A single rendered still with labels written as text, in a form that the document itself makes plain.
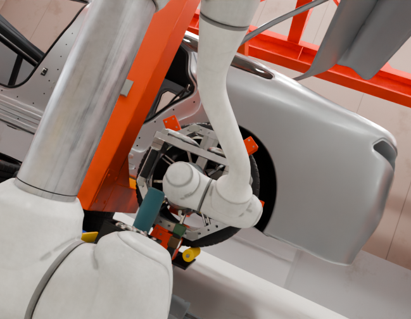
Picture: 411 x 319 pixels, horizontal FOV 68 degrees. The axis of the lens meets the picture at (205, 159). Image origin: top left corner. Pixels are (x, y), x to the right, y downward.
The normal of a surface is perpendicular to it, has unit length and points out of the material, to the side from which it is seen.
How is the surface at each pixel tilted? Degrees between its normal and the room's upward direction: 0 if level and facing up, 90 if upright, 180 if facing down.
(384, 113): 90
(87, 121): 93
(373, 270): 90
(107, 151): 90
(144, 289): 71
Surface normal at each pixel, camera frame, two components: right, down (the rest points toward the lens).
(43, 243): 0.65, -0.11
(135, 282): 0.43, -0.34
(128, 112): -0.11, -0.19
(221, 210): -0.29, 0.44
